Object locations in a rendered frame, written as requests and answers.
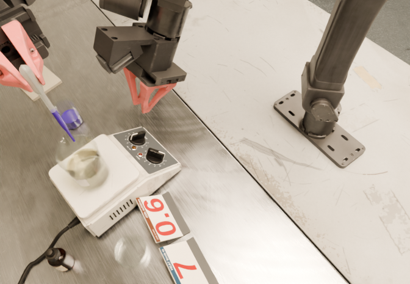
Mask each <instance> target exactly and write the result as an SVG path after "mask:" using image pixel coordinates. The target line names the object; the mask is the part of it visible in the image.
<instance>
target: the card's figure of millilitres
mask: <svg viewBox="0 0 410 284"><path fill-rule="evenodd" d="M141 201H142V203H143V206H144V207H145V210H146V212H147V214H148V216H149V218H150V220H151V222H152V224H153V226H154V228H155V230H156V232H157V235H158V237H159V239H165V238H170V237H173V236H177V235H180V234H179V232H178V229H177V228H176V226H175V224H174V222H173V220H172V218H171V216H170V215H169V213H168V211H167V209H166V207H165V205H164V203H163V201H162V199H161V197H160V196H157V197H147V198H141Z"/></svg>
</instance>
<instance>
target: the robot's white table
mask: <svg viewBox="0 0 410 284"><path fill-rule="evenodd" d="M91 1H92V2H93V3H94V5H95V6H97V8H99V0H91ZM189 1H190V2H191V3H192V6H193V7H192V8H191V9H190V10H189V13H188V15H187V19H186V21H185V25H184V28H183V31H182V34H181V38H180V40H179V43H178V47H177V50H176V53H175V55H174V59H173V62H174V63H175V64H176V65H177V66H179V67H180V68H181V69H183V70H184V71H185V72H186V73H187V76H186V78H185V81H182V82H177V84H176V86H175V87H174V88H172V90H173V91H174V92H175V93H176V94H177V96H178V97H180V99H181V100H182V101H183V102H184V103H185V104H186V105H187V106H188V107H189V109H190V110H191V111H192V112H193V113H194V114H195V115H196V116H197V117H198V118H199V119H200V120H201V122H202V123H203V124H204V125H205V126H206V127H207V128H208V130H209V131H210V132H211V133H212V134H213V135H214V136H215V137H216V138H217V139H218V140H219V141H220V142H221V144H222V145H223V146H224V147H225V148H226V149H227V151H229V152H230V154H232V155H233V157H234V158H235V159H236V160H237V161H238V162H239V163H240V165H241V166H242V167H243V168H244V169H245V170H246V171H247V172H248V173H249V174H250V175H251V176H252V177H253V179H254V180H255V181H256V182H257V183H258V184H259V185H260V187H261V188H262V189H263V190H264V191H265V192H266V193H267V194H268V195H269V196H270V197H271V198H272V200H273V201H274V202H275V203H276V204H277V205H278V206H279V207H280V208H281V209H282V210H283V211H284V213H285V214H286V215H287V216H288V217H289V218H290V219H291V221H292V222H293V223H294V224H295V225H296V226H297V227H298V228H299V229H300V230H301V231H302V232H303V233H304V235H305V236H306V237H307V238H308V239H309V240H310V242H311V243H313V245H315V246H316V248H317V249H318V250H319V251H320V252H321V253H322V254H323V256H324V257H325V258H326V259H327V260H328V261H329V262H330V263H331V264H332V265H333V266H334V267H335V269H336V270H337V271H338V272H339V273H340V274H341V275H342V277H343V278H344V279H345V280H346V281H347V282H348V283H349V284H410V65H408V64H407V63H406V62H403V61H402V60H401V59H399V58H397V57H396V56H394V55H393V54H391V53H390V52H388V51H386V50H385V49H384V48H382V47H380V46H379V45H377V44H376V43H374V42H372V41H371V40H369V39H368V38H365V39H364V41H363V43H362V45H361V47H360V49H359V51H358V53H357V55H356V57H355V58H354V61H353V63H352V65H351V67H350V69H349V71H348V76H347V80H346V81H345V84H344V89H345V94H344V96H343V98H342V99H341V101H340V104H341V107H342V110H341V112H340V114H339V120H338V122H336V123H337V124H338V125H340V126H341V127H342V128H343V129H344V130H345V131H347V132H348V133H349V134H351V135H352V136H353V137H354V138H355V139H356V140H358V141H359V142H360V143H361V144H363V146H364V147H365V152H364V153H363V154H362V155H361V156H360V157H358V158H357V159H356V160H355V161H353V162H352V163H351V164H350V165H348V166H347V167H346V168H344V169H341V168H339V167H338V166H336V165H335V163H333V162H332V161H331V160H330V159H329V158H327V157H326V156H325V155H324V154H323V153H322V152H321V151H320V150H319V149H318V148H317V147H316V146H315V145H313V144H312V143H311V142H310V141H309V140H308V139H306V138H305V137H304V136H303V135H302V134H301V133H300V132H299V131H298V130H297V129H296V128H294V127H293V126H292V125H291V124H290V123H289V122H288V121H287V120H286V119H285V118H284V117H283V116H281V115H280V114H279V113H278V112H277V111H276V110H274V108H273V105H274V102H275V101H277V100H279V99H280V98H282V97H283V96H285V95H287V94H288V93H289V92H291V91H293V90H297V91H299V92H300V93H301V75H302V72H303V70H304V66H305V64H306V62H310V61H311V58H312V56H313V55H314V54H315V52H316V50H317V48H318V46H319V43H320V41H321V39H322V36H323V33H324V31H325V28H326V25H327V23H328V20H329V17H330V14H329V13H327V12H326V11H324V10H323V9H321V8H319V7H318V6H316V5H315V4H313V3H312V2H310V1H308V0H189ZM151 2H152V0H149V1H148V5H147V8H146V12H145V15H144V17H143V18H140V19H139V20H138V21H136V20H133V19H130V18H127V17H125V16H122V15H119V14H116V13H113V12H110V11H107V10H104V9H101V8H99V10H100V11H101V12H102V13H103V14H104V15H105V16H106V18H107V19H108V20H109V21H110V22H111V23H112V24H113V25H114V26H132V24H133V23H146V21H147V18H148V14H149V9H150V6H151Z"/></svg>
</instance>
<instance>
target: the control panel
mask: <svg viewBox="0 0 410 284"><path fill-rule="evenodd" d="M139 131H145V132H146V134H145V143H144V144H143V145H134V144H132V143H131V142H130V141H129V136H130V135H131V134H132V133H136V132H139ZM113 136H114V138H116V140H117V141H119V143H120V144H122V146H123V147H124V148H125V149H126V150H127V151H128V152H129V153H130V155H131V156H132V157H133V158H134V159H135V160H136V161H137V162H138V163H139V164H140V165H141V166H142V167H143V168H144V169H145V170H146V172H147V173H148V174H152V173H154V172H157V171H159V170H162V169H164V168H167V167H169V166H172V165H174V164H177V163H178V162H177V160H175V158H174V157H172V155H171V154H169V152H167V151H166V149H164V147H162V146H161V145H160V144H159V143H158V142H157V141H156V140H155V139H154V138H153V137H152V136H151V135H150V134H149V133H148V132H147V131H146V130H145V129H144V128H143V127H141V128H137V129H133V130H130V131H125V132H123V133H118V134H114V135H113ZM133 146H135V147H136V149H133V148H132V147H133ZM149 148H153V149H156V150H159V151H162V152H164V153H165V156H164V158H163V161H162V162H161V163H159V164H153V163H151V162H149V161H148V160H147V158H146V154H147V152H148V149H149ZM139 153H142V154H143V155H142V156H140V155H138V154H139Z"/></svg>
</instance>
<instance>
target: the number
mask: <svg viewBox="0 0 410 284"><path fill-rule="evenodd" d="M164 249H165V251H166V253H167V255H168V257H169V259H170V261H171V263H172V265H173V267H174V269H175V271H176V274H177V276H178V278H179V280H180V282H181V284H206V283H205V281H204V279H203V278H202V276H201V274H200V272H199V270H198V268H197V266H196V264H195V262H194V260H193V258H192V256H191V254H190V253H189V251H188V249H187V247H186V245H185V243H184V242H183V243H181V244H176V245H174V246H170V247H166V248H164Z"/></svg>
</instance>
